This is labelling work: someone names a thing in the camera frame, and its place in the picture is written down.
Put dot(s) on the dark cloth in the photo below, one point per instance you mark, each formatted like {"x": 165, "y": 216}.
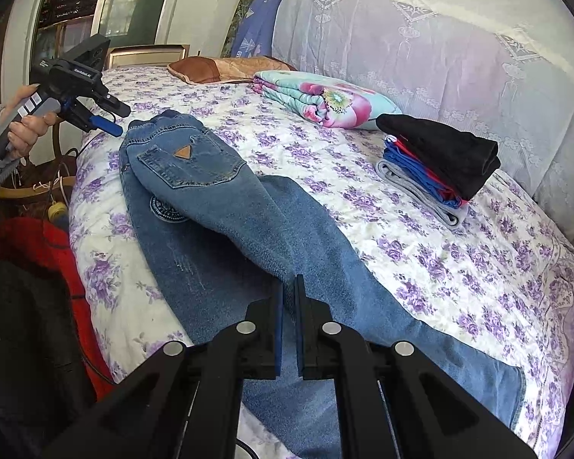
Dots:
{"x": 24, "y": 344}

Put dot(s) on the white framed glass door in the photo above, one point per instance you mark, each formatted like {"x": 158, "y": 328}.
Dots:
{"x": 129, "y": 0}

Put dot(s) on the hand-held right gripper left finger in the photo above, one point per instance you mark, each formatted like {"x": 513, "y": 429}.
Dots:
{"x": 278, "y": 339}

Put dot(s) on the beige bed frame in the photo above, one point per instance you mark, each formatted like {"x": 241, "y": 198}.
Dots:
{"x": 143, "y": 56}

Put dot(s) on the folded red blue garment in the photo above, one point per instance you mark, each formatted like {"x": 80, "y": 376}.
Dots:
{"x": 411, "y": 167}

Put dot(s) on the blue patterned bedding bag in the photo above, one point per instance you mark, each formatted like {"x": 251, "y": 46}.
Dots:
{"x": 263, "y": 14}

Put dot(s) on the blue denim pants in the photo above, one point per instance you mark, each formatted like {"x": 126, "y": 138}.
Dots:
{"x": 220, "y": 201}

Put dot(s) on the green floral picture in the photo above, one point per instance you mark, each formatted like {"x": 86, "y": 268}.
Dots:
{"x": 241, "y": 24}

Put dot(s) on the purple floral bedspread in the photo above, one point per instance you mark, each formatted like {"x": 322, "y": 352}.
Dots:
{"x": 411, "y": 248}

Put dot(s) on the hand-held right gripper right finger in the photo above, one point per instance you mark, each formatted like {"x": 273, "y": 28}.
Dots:
{"x": 300, "y": 339}

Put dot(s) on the yellow round object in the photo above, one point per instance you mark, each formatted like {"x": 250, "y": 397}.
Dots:
{"x": 57, "y": 211}

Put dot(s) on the person's left hand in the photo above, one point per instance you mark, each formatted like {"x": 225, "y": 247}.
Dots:
{"x": 28, "y": 131}

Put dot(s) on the folded black garment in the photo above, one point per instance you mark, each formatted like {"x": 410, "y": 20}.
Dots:
{"x": 445, "y": 153}

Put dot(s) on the folded grey garment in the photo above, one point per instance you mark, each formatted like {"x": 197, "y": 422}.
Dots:
{"x": 421, "y": 198}

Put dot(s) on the brown pillow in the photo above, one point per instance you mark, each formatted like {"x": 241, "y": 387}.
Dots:
{"x": 201, "y": 68}

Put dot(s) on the red cloth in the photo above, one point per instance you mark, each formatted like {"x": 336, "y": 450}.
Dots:
{"x": 52, "y": 258}

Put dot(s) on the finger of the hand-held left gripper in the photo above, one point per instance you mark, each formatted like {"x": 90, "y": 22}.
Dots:
{"x": 107, "y": 125}
{"x": 117, "y": 105}

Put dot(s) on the folded floral blanket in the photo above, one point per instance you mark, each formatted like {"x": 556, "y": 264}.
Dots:
{"x": 325, "y": 100}

